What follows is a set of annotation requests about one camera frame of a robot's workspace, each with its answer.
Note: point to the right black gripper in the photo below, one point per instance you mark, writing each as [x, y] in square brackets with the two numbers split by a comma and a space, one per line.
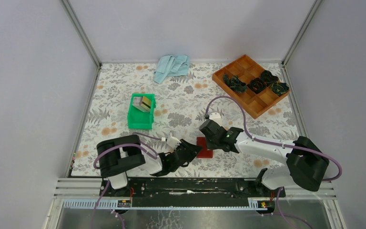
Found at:
[210, 146]

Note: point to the orange compartment tray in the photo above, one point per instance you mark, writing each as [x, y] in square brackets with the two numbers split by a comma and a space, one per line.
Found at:
[247, 69]

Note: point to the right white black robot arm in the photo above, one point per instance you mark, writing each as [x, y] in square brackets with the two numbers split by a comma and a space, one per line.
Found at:
[299, 165]

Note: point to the dark rolled sock middle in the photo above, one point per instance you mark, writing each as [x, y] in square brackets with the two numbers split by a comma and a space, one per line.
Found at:
[256, 85]

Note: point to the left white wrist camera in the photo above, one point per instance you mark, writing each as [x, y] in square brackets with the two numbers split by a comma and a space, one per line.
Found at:
[171, 141]

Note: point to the dark rolled sock right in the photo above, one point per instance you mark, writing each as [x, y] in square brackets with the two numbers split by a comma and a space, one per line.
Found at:
[279, 88]

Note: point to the red leather card holder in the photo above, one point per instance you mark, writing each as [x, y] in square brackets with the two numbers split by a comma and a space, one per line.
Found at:
[205, 153]

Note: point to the green plastic bin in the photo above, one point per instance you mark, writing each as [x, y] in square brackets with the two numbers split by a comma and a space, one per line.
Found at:
[141, 120]

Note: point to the dark rolled sock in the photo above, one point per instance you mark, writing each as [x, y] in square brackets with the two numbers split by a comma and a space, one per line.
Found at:
[234, 83]
[256, 85]
[268, 78]
[279, 88]

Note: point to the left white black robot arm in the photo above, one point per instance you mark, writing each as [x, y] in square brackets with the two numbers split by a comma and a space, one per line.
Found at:
[119, 155]

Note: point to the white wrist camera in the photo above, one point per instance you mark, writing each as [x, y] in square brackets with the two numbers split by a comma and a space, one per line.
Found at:
[215, 116]
[171, 141]

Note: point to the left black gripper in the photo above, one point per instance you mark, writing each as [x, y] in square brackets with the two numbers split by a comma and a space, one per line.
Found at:
[193, 150]

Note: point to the dark rolled sock left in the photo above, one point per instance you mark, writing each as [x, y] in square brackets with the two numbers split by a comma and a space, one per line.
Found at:
[234, 83]

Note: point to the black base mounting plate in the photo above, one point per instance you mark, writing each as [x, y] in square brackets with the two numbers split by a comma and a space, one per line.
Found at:
[191, 192]

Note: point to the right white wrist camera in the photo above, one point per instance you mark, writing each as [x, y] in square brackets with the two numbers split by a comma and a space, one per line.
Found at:
[215, 116]

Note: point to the dark rolled sock top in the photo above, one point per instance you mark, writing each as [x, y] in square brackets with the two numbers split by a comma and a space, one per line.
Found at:
[268, 78]

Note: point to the light blue cloth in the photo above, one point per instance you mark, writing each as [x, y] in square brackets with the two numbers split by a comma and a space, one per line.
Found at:
[171, 66]

